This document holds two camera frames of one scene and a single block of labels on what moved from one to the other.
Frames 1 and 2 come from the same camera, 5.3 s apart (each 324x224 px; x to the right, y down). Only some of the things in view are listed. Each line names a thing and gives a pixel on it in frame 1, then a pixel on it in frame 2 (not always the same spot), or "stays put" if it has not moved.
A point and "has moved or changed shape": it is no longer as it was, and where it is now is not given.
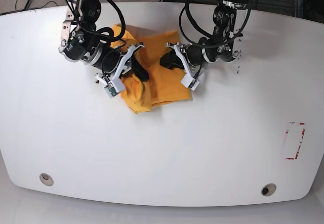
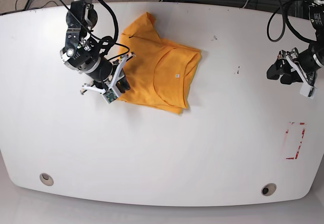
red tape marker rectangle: (295, 131) stays put
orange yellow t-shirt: (165, 85) has moved or changed shape
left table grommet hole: (46, 179) stays put
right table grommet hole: (268, 189) stays put
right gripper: (193, 56) to (308, 62)
